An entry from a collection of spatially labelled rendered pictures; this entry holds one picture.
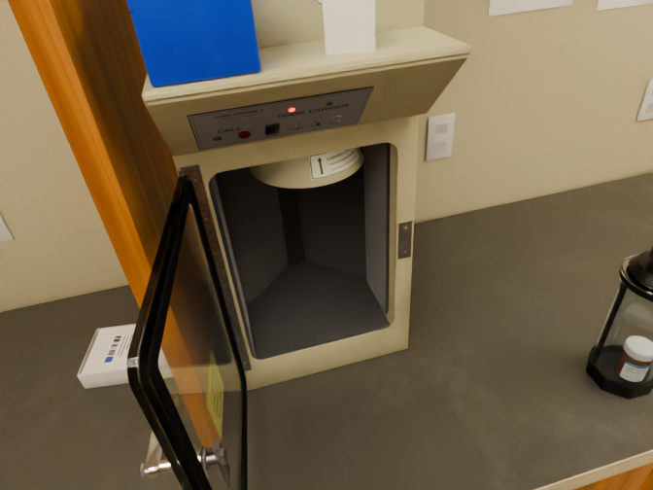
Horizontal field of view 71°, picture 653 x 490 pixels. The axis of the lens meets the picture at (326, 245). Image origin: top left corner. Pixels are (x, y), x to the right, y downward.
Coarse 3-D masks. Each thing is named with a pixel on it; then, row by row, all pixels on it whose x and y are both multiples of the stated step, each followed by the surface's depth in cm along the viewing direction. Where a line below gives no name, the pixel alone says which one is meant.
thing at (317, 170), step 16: (288, 160) 63; (304, 160) 63; (320, 160) 63; (336, 160) 64; (352, 160) 66; (256, 176) 67; (272, 176) 65; (288, 176) 64; (304, 176) 64; (320, 176) 64; (336, 176) 65
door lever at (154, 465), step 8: (152, 432) 47; (152, 440) 46; (152, 448) 45; (160, 448) 45; (152, 456) 45; (160, 456) 45; (144, 464) 44; (152, 464) 44; (160, 464) 44; (168, 464) 44; (144, 472) 44; (152, 472) 43; (160, 472) 44
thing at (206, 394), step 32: (192, 224) 54; (160, 256) 40; (192, 256) 51; (192, 288) 49; (192, 320) 47; (224, 320) 66; (128, 352) 31; (160, 352) 36; (192, 352) 46; (224, 352) 63; (192, 384) 44; (224, 384) 60; (192, 416) 42; (224, 416) 57
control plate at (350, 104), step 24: (312, 96) 46; (336, 96) 47; (360, 96) 49; (192, 120) 45; (216, 120) 46; (240, 120) 47; (264, 120) 49; (288, 120) 50; (312, 120) 51; (216, 144) 52
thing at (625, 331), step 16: (624, 272) 67; (640, 288) 64; (624, 304) 69; (640, 304) 66; (624, 320) 69; (640, 320) 67; (608, 336) 73; (624, 336) 70; (640, 336) 68; (608, 352) 74; (624, 352) 71; (640, 352) 70; (608, 368) 75; (624, 368) 73; (640, 368) 72; (640, 384) 74
